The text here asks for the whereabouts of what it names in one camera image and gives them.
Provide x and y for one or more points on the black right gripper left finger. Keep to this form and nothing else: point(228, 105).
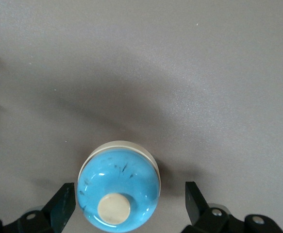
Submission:
point(56, 211)

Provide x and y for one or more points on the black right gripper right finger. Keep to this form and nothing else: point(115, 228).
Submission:
point(199, 213)

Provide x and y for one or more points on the scratched blue call bell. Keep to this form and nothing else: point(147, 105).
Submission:
point(117, 174)

